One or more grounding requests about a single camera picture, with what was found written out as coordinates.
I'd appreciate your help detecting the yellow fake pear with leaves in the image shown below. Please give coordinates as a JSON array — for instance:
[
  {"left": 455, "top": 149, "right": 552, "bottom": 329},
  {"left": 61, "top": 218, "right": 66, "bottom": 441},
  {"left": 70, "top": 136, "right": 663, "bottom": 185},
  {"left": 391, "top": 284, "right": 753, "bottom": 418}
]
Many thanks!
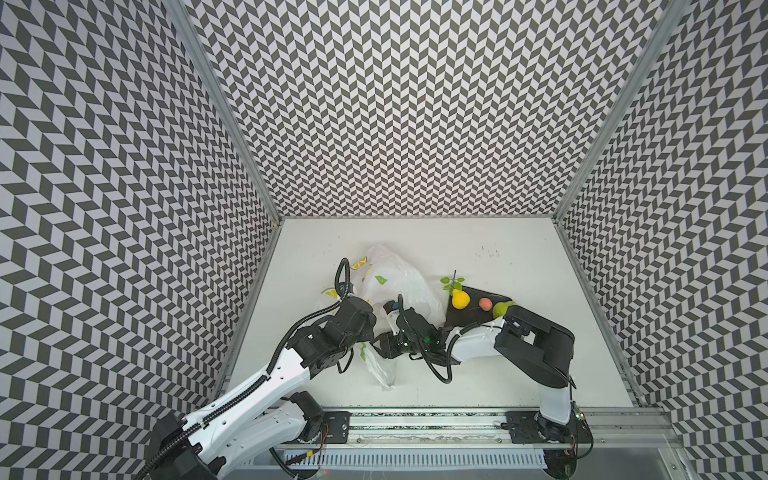
[{"left": 440, "top": 271, "right": 471, "bottom": 310}]

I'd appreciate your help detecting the white plastic bag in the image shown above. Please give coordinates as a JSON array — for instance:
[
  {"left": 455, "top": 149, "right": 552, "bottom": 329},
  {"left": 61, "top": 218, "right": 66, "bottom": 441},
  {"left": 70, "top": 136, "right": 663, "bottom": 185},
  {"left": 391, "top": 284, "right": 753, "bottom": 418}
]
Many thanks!
[{"left": 350, "top": 244, "right": 446, "bottom": 390}]

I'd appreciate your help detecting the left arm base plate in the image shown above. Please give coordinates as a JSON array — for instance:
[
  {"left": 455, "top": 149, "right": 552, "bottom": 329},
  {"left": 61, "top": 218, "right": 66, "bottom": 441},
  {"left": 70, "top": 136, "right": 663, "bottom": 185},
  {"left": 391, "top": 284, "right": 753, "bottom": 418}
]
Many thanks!
[{"left": 299, "top": 410, "right": 351, "bottom": 445}]

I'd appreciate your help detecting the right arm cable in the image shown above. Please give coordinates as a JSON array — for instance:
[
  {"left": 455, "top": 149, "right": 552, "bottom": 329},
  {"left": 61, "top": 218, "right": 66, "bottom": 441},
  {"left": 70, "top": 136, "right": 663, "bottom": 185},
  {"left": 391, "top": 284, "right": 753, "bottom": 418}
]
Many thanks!
[{"left": 395, "top": 293, "right": 481, "bottom": 385}]

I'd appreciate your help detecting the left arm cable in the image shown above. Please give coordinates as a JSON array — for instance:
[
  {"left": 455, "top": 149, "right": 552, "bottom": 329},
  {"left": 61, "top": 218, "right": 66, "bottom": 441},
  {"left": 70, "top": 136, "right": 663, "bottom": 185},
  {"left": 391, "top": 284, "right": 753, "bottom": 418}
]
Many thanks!
[{"left": 134, "top": 257, "right": 352, "bottom": 480}]

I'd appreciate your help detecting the black square tray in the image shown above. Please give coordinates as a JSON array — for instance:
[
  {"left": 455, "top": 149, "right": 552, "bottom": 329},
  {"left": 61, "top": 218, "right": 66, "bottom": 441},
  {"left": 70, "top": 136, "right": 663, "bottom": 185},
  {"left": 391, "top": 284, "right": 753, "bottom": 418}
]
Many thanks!
[{"left": 444, "top": 286, "right": 514, "bottom": 328}]

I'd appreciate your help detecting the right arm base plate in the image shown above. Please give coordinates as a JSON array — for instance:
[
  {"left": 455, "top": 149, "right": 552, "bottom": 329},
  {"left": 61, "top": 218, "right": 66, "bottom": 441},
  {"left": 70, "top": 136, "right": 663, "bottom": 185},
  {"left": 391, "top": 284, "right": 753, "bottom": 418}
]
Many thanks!
[{"left": 501, "top": 411, "right": 593, "bottom": 445}]

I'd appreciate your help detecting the pink fake peach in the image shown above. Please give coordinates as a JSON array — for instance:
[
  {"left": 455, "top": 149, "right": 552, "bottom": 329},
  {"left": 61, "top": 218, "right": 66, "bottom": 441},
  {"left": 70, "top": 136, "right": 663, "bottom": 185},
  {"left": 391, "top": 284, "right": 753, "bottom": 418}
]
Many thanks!
[{"left": 478, "top": 298, "right": 493, "bottom": 311}]

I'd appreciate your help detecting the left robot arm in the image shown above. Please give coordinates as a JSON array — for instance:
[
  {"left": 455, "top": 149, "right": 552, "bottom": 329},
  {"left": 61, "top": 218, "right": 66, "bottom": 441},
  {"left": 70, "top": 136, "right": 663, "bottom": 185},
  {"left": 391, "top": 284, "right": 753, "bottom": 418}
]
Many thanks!
[{"left": 135, "top": 296, "right": 376, "bottom": 479}]

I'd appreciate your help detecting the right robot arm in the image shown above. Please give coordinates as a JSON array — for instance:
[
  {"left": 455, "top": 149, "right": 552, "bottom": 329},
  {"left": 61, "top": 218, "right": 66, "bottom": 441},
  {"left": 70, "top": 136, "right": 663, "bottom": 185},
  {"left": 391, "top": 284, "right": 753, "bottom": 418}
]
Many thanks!
[{"left": 371, "top": 302, "right": 583, "bottom": 450}]

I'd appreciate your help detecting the aluminium front rail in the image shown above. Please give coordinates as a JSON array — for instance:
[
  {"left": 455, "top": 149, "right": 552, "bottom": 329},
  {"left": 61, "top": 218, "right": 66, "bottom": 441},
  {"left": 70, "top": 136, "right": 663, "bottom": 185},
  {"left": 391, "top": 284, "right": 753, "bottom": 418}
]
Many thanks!
[{"left": 179, "top": 407, "right": 682, "bottom": 451}]

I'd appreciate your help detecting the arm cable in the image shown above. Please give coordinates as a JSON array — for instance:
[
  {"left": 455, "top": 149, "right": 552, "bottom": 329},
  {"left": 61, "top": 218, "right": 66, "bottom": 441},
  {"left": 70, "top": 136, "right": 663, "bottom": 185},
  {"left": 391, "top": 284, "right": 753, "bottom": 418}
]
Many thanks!
[
  {"left": 134, "top": 257, "right": 352, "bottom": 480},
  {"left": 395, "top": 293, "right": 481, "bottom": 385}
]

